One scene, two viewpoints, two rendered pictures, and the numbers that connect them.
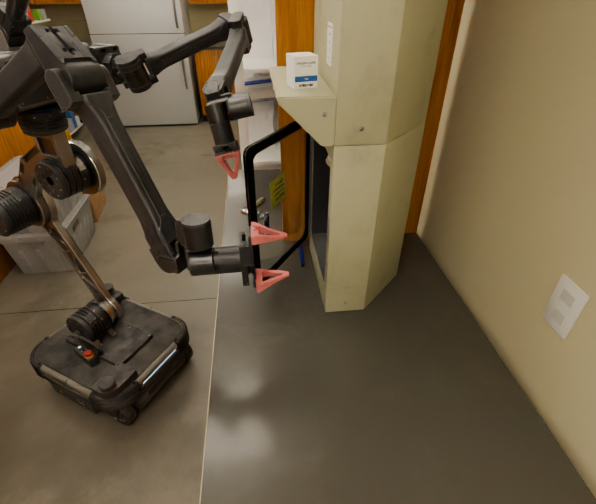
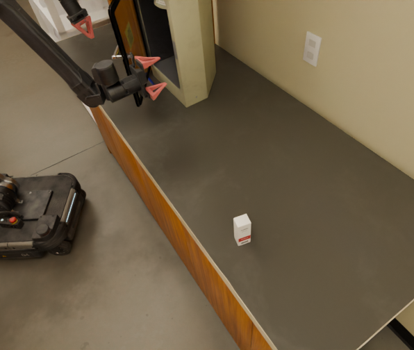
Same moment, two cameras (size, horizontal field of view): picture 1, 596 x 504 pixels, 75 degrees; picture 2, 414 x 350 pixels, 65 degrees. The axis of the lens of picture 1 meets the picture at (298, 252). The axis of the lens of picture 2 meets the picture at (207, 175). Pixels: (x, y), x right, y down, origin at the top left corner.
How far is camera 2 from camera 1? 44 cm
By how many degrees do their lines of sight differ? 21
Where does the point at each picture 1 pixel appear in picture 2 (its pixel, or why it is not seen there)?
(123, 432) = (67, 260)
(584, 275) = (317, 27)
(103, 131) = (20, 21)
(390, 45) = not seen: outside the picture
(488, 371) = (285, 102)
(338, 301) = (192, 97)
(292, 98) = not seen: outside the picture
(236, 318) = (135, 130)
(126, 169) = (45, 44)
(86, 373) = (19, 233)
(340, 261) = (187, 69)
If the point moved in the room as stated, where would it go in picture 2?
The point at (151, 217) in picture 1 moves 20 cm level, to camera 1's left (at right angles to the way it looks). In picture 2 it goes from (73, 73) to (5, 94)
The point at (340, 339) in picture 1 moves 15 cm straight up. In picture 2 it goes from (203, 117) to (199, 87)
